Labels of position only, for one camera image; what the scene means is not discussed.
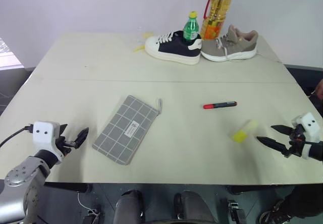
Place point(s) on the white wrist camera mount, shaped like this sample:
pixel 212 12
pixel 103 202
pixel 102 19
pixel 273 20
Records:
pixel 44 138
pixel 309 124

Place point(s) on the dark rounded shape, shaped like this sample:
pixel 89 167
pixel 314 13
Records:
pixel 193 207
pixel 128 207

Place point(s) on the black bystander shoe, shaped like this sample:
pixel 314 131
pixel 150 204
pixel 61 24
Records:
pixel 273 214

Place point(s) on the bystander hand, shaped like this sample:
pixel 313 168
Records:
pixel 320 87

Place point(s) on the black table frame bar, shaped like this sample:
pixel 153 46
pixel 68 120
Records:
pixel 260 189
pixel 66 188

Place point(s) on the beige high-top sneaker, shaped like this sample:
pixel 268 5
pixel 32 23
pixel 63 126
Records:
pixel 227 48

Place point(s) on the black and white sneaker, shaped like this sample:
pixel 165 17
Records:
pixel 171 50

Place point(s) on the large cooking oil bottle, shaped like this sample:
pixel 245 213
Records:
pixel 215 14

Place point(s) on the yellow scrap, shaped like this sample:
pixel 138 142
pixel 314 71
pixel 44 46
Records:
pixel 147 35
pixel 138 48

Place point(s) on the black floor bracket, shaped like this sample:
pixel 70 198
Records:
pixel 236 211

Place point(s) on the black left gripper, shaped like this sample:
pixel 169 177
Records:
pixel 66 144

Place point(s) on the bystander dark trouser leg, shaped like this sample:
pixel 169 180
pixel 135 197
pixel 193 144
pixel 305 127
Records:
pixel 305 198

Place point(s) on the grey checked pouch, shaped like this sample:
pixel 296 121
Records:
pixel 125 130

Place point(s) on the red and black marker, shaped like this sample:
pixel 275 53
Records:
pixel 219 105

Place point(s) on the green bottle with yellow cap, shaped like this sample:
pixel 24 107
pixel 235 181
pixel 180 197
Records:
pixel 190 28

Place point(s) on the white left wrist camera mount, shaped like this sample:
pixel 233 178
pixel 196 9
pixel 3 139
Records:
pixel 44 138

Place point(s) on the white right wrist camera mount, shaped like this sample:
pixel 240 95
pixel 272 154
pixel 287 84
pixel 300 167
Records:
pixel 309 124

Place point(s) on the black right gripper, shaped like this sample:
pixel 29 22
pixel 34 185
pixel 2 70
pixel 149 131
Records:
pixel 297 143

